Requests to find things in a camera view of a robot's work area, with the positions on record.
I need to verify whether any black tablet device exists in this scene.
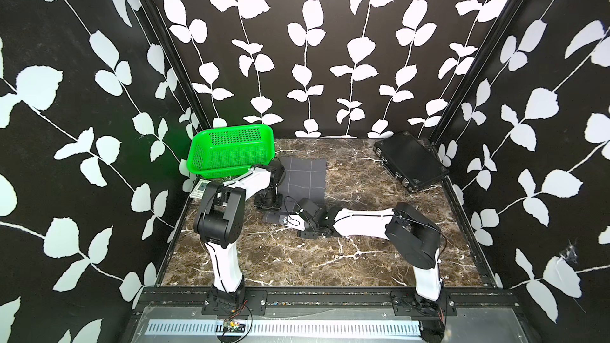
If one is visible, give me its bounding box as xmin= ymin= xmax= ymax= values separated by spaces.
xmin=373 ymin=131 xmax=449 ymax=193

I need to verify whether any small circuit board with wires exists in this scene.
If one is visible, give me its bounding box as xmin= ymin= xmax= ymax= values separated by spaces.
xmin=218 ymin=320 xmax=248 ymax=335

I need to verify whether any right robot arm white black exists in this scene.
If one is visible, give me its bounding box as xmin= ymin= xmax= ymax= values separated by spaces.
xmin=287 ymin=198 xmax=444 ymax=303

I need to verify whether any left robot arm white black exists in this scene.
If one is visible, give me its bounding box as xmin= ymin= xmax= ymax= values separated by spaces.
xmin=193 ymin=157 xmax=285 ymax=308

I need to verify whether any green plastic basket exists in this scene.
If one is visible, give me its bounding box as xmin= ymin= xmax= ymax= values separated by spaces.
xmin=186 ymin=125 xmax=276 ymax=179

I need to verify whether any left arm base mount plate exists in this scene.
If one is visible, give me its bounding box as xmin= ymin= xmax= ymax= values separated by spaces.
xmin=201 ymin=287 xmax=268 ymax=316

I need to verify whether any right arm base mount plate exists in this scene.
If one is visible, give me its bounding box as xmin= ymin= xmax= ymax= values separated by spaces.
xmin=390 ymin=288 xmax=458 ymax=319

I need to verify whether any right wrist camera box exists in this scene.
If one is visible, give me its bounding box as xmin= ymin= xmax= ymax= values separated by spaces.
xmin=284 ymin=214 xmax=307 ymax=231

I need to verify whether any dark grey grid pillowcase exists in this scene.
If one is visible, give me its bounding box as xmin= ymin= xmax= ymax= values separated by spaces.
xmin=262 ymin=157 xmax=327 ymax=226

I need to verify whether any small white thermometer display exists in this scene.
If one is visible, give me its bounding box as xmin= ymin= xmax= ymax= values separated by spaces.
xmin=189 ymin=179 xmax=212 ymax=200

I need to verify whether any white perforated rail strip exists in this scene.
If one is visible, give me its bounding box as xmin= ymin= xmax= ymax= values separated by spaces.
xmin=145 ymin=319 xmax=421 ymax=339

